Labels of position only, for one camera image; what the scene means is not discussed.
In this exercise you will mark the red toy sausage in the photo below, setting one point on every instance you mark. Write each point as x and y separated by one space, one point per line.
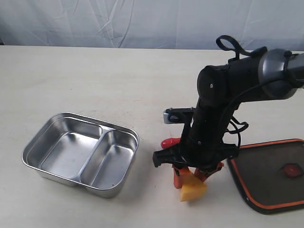
169 142

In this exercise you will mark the yellow toy cheese wedge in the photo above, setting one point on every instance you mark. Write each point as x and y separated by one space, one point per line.
192 188

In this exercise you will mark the dark transparent lunch box lid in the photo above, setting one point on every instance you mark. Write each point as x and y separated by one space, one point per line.
270 176

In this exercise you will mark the black and grey right robot arm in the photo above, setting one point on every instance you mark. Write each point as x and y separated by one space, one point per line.
262 75

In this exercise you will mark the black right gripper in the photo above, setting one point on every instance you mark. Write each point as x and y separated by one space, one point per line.
205 160

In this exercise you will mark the steel two-compartment lunch box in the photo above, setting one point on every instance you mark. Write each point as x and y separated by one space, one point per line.
77 150

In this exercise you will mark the blue-grey backdrop cloth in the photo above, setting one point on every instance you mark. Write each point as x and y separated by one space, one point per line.
173 24

